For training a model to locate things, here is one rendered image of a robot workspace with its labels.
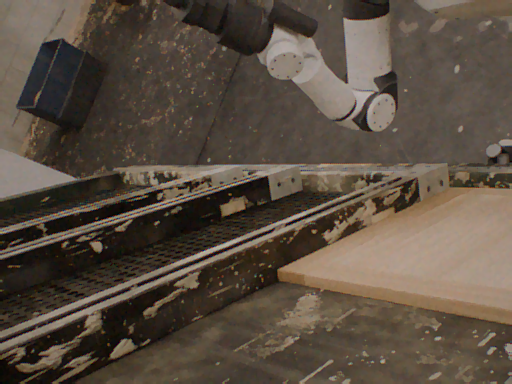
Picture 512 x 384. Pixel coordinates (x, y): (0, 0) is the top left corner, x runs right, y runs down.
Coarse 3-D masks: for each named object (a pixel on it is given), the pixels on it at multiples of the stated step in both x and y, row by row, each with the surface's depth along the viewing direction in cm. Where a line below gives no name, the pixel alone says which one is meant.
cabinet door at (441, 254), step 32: (448, 192) 126; (480, 192) 121; (384, 224) 108; (416, 224) 106; (448, 224) 103; (480, 224) 100; (320, 256) 95; (352, 256) 94; (384, 256) 92; (416, 256) 89; (448, 256) 87; (480, 256) 85; (320, 288) 87; (352, 288) 82; (384, 288) 78; (416, 288) 76; (448, 288) 75; (480, 288) 73
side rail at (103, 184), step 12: (72, 180) 223; (84, 180) 219; (96, 180) 222; (108, 180) 226; (120, 180) 229; (24, 192) 210; (36, 192) 206; (48, 192) 209; (60, 192) 212; (72, 192) 215; (84, 192) 219; (0, 204) 198; (12, 204) 200; (24, 204) 203; (36, 204) 206; (48, 204) 209
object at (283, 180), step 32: (224, 192) 142; (256, 192) 149; (288, 192) 158; (96, 224) 123; (128, 224) 124; (160, 224) 129; (192, 224) 135; (0, 256) 107; (32, 256) 110; (64, 256) 114; (96, 256) 119; (0, 288) 106
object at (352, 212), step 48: (384, 192) 112; (432, 192) 125; (240, 240) 92; (288, 240) 94; (336, 240) 103; (144, 288) 76; (192, 288) 81; (240, 288) 87; (0, 336) 67; (48, 336) 67; (96, 336) 71; (144, 336) 76
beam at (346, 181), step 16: (128, 176) 226; (144, 176) 218; (160, 176) 210; (176, 176) 203; (304, 176) 161; (320, 176) 156; (336, 176) 153; (352, 176) 149; (368, 176) 145; (384, 176) 142; (464, 176) 127; (480, 176) 125; (496, 176) 122; (304, 208) 163
